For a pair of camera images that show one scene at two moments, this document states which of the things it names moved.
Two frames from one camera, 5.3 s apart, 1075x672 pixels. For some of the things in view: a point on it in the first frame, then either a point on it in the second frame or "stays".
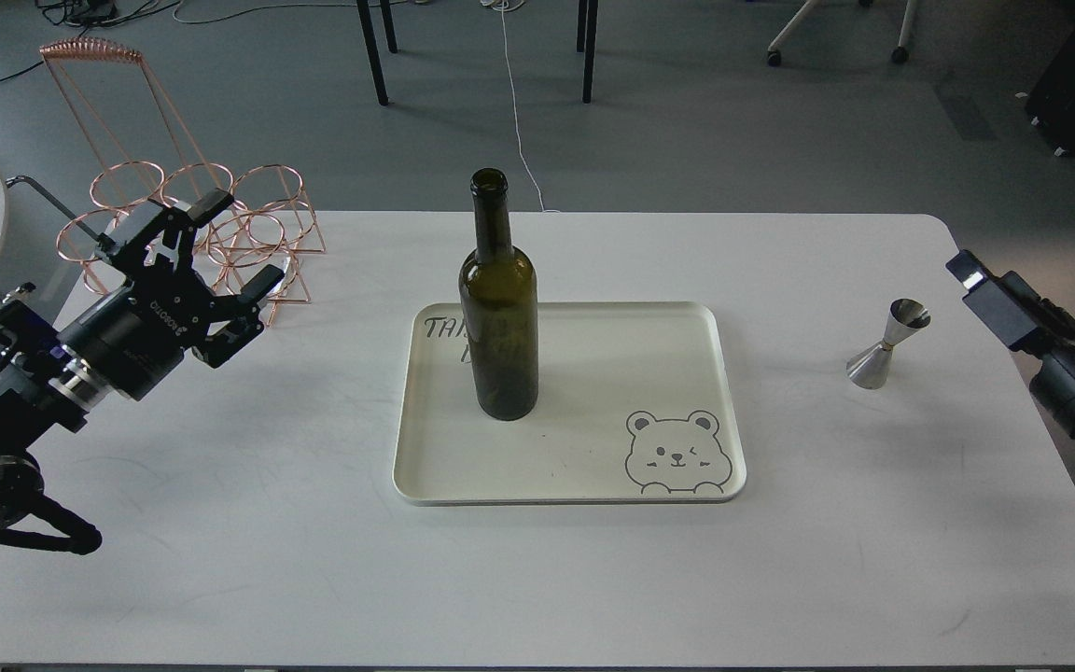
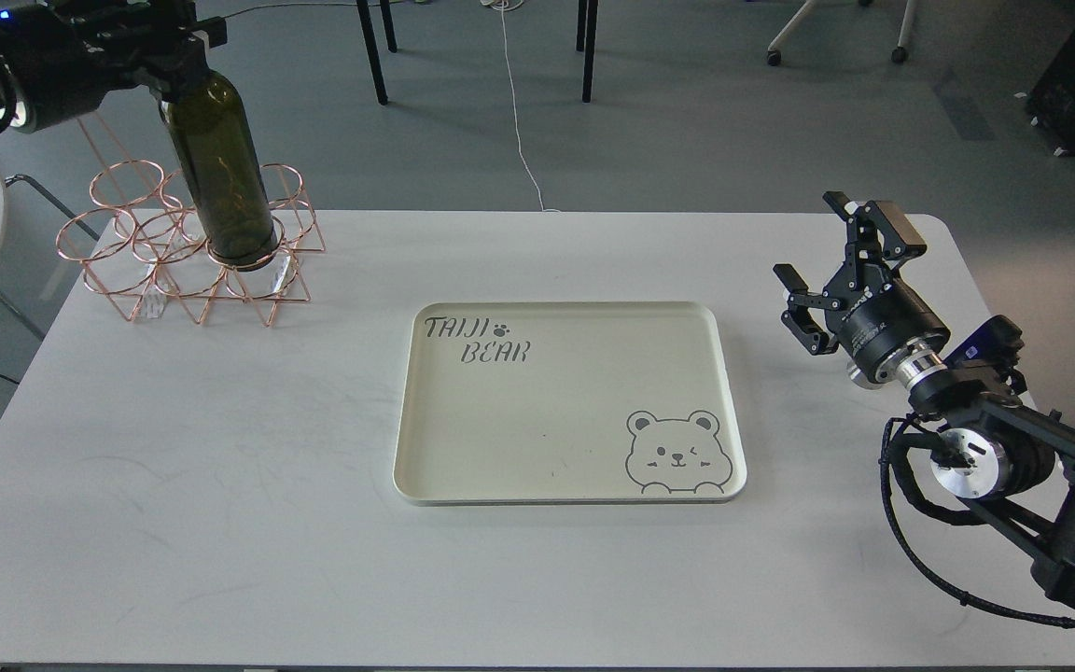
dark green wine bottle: (499, 301) to (221, 176)
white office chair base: (899, 54) stays
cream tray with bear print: (635, 405) stays
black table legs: (366, 19) stays
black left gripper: (141, 333) to (65, 56)
